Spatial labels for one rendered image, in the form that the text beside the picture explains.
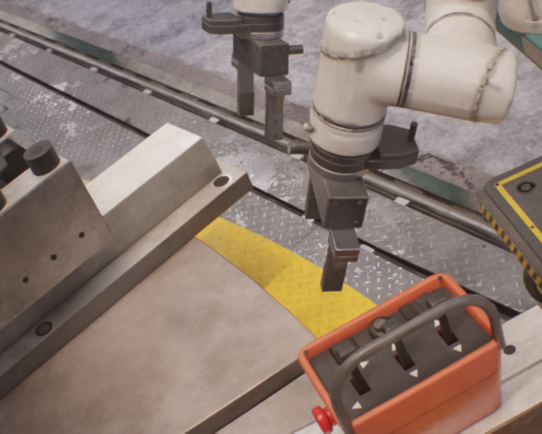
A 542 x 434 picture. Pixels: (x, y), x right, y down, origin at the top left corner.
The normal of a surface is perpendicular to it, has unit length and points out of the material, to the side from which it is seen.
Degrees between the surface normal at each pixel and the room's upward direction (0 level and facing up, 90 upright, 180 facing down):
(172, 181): 72
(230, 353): 0
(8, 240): 90
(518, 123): 0
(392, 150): 25
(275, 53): 83
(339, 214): 97
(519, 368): 0
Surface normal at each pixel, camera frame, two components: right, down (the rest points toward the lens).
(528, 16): 0.25, 0.52
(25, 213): 0.64, 0.29
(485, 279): -0.31, -0.74
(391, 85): -0.12, 0.59
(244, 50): -0.93, 0.13
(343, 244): 0.11, -0.74
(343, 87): -0.36, 0.59
